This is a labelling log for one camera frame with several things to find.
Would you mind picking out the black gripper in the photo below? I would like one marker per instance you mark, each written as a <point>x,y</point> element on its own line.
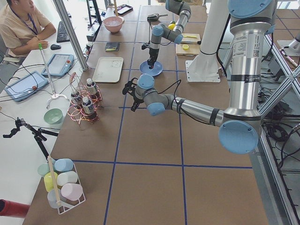
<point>153,52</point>
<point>136,98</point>

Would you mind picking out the blue plate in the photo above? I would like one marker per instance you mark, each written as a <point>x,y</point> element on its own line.
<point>156,70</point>

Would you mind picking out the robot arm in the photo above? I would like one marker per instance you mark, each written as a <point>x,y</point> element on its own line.
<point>231,106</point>
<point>178,7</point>

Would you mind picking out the lemon half slice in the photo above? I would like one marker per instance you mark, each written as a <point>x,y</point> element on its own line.
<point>185,47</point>

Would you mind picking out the yellow lemon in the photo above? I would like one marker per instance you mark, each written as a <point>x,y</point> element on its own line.
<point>171,26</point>

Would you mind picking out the grey yellow cloth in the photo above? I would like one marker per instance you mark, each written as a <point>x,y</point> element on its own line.
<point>112,46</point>

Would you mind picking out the metal scoop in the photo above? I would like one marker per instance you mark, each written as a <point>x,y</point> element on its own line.
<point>155,17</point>

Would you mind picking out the cream bear tray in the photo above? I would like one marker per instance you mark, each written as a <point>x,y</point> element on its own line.
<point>108,70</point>

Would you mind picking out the wooden cutting board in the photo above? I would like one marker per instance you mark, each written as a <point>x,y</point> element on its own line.
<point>193,49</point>

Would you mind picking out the bottle white cap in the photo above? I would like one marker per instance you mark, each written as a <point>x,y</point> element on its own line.
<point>88,108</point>
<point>76,99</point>
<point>91,86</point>

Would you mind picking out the steel rod black tip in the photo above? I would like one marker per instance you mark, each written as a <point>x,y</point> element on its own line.
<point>191,42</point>

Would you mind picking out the reacher grabber stick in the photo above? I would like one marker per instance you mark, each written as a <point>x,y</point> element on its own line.
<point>54,94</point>

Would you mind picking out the green bowl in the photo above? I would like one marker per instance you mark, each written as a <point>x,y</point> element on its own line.
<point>53,116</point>

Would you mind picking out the teach pendant far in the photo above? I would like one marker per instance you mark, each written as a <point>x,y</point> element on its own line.
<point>60,64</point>

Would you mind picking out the teach pendant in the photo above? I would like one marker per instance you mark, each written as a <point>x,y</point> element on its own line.
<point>28,85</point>
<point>60,64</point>

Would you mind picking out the black keyboard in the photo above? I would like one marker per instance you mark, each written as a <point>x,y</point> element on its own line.
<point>62,35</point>

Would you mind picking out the blue cup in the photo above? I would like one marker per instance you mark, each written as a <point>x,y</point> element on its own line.
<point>63,165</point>

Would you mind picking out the black mouse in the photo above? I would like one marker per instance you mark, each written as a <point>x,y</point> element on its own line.
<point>55,47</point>

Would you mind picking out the white cup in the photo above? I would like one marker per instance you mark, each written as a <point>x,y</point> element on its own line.
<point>67,177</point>

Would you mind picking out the pink cup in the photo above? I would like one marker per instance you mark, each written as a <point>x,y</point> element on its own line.
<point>72,191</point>

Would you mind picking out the yellow cup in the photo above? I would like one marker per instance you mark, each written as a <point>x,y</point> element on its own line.
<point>48,182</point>

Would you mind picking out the teach pendant near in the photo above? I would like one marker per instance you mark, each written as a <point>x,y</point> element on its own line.
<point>28,85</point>

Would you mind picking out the seated person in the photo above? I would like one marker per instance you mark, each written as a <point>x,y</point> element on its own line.
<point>23,27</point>

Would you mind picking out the copper wire bottle rack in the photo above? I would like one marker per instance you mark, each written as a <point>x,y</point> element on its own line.
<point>78,115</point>

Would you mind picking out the aluminium frame post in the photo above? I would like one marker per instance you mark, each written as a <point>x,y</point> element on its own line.
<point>59,4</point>

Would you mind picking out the white wire cup basket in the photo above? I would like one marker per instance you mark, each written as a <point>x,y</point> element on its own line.
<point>54,197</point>

